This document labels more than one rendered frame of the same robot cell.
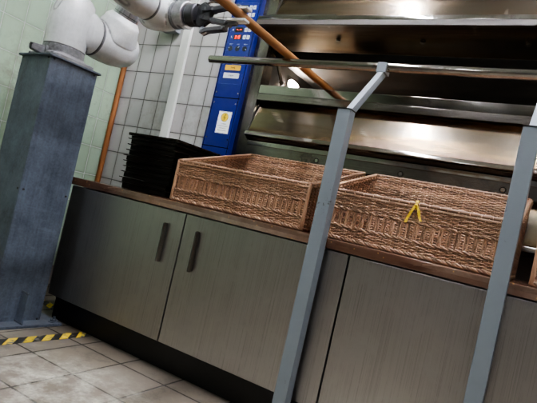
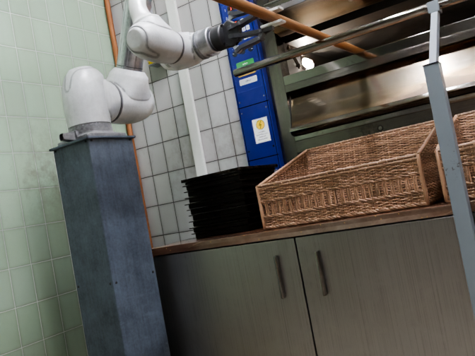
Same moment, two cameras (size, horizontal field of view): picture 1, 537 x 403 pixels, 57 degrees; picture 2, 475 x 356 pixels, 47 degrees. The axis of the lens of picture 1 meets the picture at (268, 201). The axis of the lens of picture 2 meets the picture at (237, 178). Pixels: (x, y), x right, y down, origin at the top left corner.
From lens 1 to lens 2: 36 cm
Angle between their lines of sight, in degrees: 2
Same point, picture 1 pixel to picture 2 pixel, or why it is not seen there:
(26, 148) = (102, 240)
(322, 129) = (372, 95)
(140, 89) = (153, 133)
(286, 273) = (437, 254)
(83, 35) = (104, 105)
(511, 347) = not seen: outside the picture
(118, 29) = (131, 84)
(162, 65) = (167, 99)
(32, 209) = (131, 299)
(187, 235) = (305, 258)
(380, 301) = not seen: outside the picture
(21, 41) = (32, 138)
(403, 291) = not seen: outside the picture
